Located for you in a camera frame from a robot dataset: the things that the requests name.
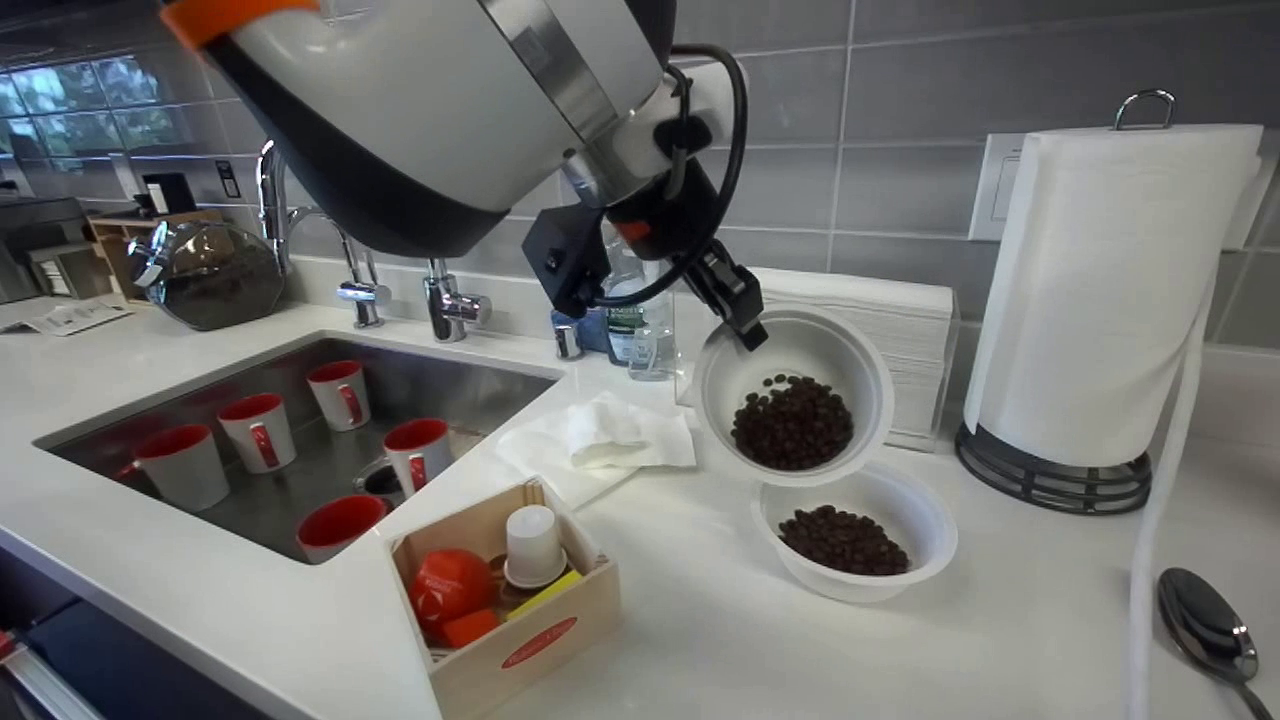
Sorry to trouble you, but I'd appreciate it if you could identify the orange ball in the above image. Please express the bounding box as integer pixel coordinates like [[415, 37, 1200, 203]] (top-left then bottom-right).
[[407, 547, 497, 632]]

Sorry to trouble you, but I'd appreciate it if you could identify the small white cup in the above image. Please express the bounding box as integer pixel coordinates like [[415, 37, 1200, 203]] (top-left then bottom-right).
[[502, 504, 569, 590]]

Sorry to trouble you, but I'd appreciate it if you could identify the short chrome tap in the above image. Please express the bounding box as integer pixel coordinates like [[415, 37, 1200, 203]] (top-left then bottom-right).
[[422, 257, 494, 344]]

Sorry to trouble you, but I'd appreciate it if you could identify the wooden box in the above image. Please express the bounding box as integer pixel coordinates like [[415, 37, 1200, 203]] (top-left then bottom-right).
[[384, 477, 622, 720]]

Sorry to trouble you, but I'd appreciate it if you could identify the white bowl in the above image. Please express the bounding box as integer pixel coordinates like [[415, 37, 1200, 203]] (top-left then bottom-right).
[[692, 304, 897, 489], [751, 461, 960, 605]]

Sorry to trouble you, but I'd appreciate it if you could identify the clear soap bottle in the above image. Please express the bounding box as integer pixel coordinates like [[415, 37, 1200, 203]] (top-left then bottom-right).
[[602, 225, 678, 382]]

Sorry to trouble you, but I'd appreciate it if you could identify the crumpled white paper towel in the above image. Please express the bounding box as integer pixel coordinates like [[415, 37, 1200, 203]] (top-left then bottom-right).
[[496, 391, 699, 512]]

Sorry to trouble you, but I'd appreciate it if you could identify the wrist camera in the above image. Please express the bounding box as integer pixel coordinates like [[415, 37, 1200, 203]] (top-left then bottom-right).
[[521, 204, 612, 320]]

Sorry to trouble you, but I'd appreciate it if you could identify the small orange block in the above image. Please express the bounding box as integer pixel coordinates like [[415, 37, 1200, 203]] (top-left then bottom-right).
[[438, 607, 502, 650]]

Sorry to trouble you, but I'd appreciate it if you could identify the heap of coffee beans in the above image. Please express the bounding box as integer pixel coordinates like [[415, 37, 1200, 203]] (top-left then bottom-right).
[[730, 373, 857, 472], [777, 504, 912, 577]]

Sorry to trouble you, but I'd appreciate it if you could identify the blue sponge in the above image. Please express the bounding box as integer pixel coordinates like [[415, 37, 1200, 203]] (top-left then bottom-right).
[[549, 307, 612, 360]]

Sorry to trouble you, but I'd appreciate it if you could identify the coffee machine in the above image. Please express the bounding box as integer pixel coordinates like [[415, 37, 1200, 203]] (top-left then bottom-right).
[[0, 196, 97, 305]]

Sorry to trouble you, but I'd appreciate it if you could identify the paper leaflet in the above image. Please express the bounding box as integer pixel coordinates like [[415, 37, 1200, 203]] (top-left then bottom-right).
[[24, 296, 134, 337]]

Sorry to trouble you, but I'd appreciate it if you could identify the metal spoon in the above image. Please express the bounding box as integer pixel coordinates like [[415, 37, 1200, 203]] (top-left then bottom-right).
[[1157, 567, 1277, 720]]

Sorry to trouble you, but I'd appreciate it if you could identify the paper towel roll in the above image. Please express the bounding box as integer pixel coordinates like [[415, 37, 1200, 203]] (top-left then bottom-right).
[[964, 124, 1267, 720]]

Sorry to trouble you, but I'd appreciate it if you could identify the glass jar of coffee beans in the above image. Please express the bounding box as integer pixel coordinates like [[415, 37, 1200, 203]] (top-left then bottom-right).
[[128, 219, 289, 332]]

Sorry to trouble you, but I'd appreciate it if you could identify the tall chrome tap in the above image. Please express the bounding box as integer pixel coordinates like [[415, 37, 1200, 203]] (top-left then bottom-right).
[[256, 139, 392, 330]]

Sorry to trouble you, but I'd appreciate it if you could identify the red and white mug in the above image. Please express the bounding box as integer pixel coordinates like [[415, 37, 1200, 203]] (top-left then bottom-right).
[[306, 359, 374, 433], [382, 417, 454, 499], [114, 423, 232, 514], [295, 493, 390, 565], [217, 392, 299, 475]]

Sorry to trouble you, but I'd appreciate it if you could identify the wooden organizer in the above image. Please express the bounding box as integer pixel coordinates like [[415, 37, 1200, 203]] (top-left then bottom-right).
[[89, 207, 227, 302]]

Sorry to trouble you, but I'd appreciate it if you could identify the black paper towel holder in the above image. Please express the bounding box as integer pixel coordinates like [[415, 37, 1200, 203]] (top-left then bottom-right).
[[954, 88, 1178, 517]]

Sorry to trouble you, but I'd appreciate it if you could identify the white wall socket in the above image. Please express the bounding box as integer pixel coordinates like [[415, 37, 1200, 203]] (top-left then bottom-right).
[[967, 132, 1027, 244]]

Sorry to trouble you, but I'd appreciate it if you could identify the steel sink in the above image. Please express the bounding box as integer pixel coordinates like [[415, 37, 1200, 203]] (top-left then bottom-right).
[[34, 332, 567, 567]]

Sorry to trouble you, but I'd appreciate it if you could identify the yellow block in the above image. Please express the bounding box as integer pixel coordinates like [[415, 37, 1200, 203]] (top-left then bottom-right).
[[504, 569, 584, 622]]

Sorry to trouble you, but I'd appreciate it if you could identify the stack of paper napkins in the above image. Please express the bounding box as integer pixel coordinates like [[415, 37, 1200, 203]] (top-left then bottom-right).
[[748, 266, 961, 453]]

